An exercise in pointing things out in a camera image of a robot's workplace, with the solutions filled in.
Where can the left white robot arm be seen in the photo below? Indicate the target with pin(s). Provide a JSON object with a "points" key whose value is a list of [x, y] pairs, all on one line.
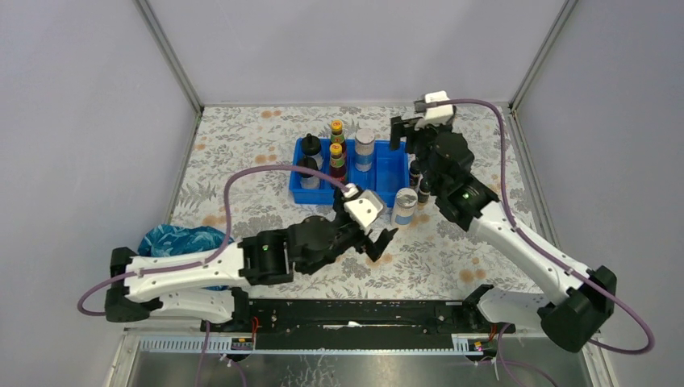
{"points": [[178, 286]]}

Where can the blue patterned cloth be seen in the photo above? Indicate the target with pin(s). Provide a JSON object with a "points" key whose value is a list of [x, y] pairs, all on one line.
{"points": [[167, 240]]}

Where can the slotted cable duct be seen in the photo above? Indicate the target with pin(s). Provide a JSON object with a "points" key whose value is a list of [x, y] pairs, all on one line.
{"points": [[240, 346]]}

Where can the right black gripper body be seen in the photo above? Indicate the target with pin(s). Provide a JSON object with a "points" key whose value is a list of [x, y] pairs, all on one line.
{"points": [[423, 147]]}

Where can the floral table mat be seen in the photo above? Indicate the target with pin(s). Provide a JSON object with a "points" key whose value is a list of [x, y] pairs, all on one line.
{"points": [[431, 258]]}

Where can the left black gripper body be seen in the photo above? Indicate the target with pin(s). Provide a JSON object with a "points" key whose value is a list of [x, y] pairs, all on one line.
{"points": [[345, 235]]}

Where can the rear small dark spice bottle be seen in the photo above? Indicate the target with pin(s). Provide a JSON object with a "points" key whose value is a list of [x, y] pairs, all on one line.
{"points": [[414, 175]]}

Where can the yellow cap sauce bottle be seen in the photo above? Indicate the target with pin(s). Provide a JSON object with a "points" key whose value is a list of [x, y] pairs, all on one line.
{"points": [[337, 132]]}

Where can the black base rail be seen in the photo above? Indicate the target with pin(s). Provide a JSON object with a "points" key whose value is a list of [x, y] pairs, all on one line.
{"points": [[355, 323]]}

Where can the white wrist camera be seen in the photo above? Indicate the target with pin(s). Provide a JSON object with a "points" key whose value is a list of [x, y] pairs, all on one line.
{"points": [[364, 206], [434, 109]]}

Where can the front small dark spice bottle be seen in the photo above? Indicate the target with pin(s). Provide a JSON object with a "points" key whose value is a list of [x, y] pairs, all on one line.
{"points": [[423, 192]]}

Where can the silver lid spice tin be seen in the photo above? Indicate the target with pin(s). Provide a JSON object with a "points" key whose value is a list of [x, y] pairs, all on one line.
{"points": [[364, 149], [405, 202]]}

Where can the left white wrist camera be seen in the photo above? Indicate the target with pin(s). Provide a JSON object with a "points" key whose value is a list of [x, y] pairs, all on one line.
{"points": [[364, 206]]}

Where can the green label sauce bottle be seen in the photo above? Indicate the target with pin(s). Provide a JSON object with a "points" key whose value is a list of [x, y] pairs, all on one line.
{"points": [[337, 163]]}

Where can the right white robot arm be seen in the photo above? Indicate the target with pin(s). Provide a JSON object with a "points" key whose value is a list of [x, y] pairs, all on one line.
{"points": [[572, 304]]}

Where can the small dark spice bottle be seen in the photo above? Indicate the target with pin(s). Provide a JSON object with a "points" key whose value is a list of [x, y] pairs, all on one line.
{"points": [[423, 192], [414, 175]]}

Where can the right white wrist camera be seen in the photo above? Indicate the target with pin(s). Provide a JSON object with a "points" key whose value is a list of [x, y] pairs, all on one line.
{"points": [[434, 109]]}

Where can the blue plastic divided bin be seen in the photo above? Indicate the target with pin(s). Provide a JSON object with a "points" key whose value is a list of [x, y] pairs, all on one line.
{"points": [[388, 174]]}

